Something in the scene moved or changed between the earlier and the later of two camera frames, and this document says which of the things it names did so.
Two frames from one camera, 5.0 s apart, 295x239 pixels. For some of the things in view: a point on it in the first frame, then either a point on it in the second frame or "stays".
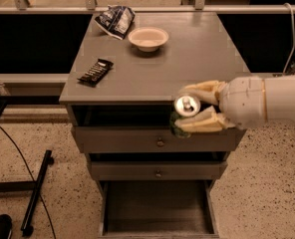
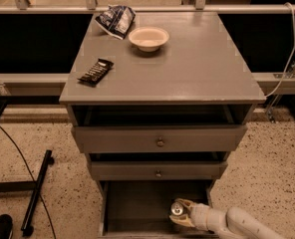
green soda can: (185, 106) -> (176, 208)
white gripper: (243, 101) -> (198, 214)
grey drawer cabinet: (119, 90) stays
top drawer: (154, 139) stays
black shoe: (1, 228) stays
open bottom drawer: (157, 209) stays
